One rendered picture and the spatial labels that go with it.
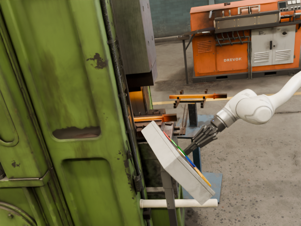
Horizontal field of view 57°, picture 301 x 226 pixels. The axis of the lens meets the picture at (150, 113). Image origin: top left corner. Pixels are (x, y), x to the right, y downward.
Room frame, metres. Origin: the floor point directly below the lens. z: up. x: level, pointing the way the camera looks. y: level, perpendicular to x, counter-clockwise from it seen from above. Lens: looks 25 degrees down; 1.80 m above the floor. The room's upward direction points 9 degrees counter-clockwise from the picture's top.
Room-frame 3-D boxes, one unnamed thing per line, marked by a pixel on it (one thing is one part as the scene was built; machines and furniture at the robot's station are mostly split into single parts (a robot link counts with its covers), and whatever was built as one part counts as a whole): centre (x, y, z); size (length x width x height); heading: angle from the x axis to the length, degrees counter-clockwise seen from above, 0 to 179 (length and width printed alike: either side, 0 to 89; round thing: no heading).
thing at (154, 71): (1.65, 0.14, 1.32); 0.42 x 0.20 x 0.10; 78
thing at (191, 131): (2.09, -0.35, 0.66); 0.40 x 0.30 x 0.02; 159
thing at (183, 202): (1.25, -0.08, 0.62); 0.44 x 0.05 x 0.05; 78
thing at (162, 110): (1.80, -0.04, 0.95); 0.12 x 0.08 x 0.06; 78
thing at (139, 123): (1.65, 0.14, 0.96); 0.42 x 0.20 x 0.09; 78
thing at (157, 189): (1.71, 0.14, 0.69); 0.56 x 0.38 x 0.45; 78
